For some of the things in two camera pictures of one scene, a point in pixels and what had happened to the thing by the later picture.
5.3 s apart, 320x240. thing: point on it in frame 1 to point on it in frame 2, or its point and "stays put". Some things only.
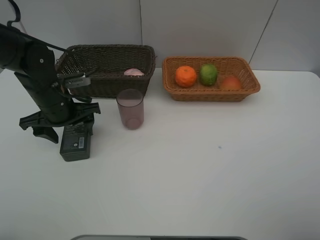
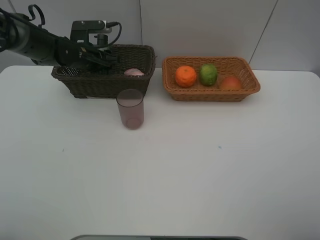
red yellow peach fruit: (230, 83) stays put
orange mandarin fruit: (185, 76) stays put
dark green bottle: (75, 142) to (105, 50)
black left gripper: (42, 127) to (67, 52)
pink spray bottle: (133, 72) stays put
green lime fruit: (208, 74) stays put
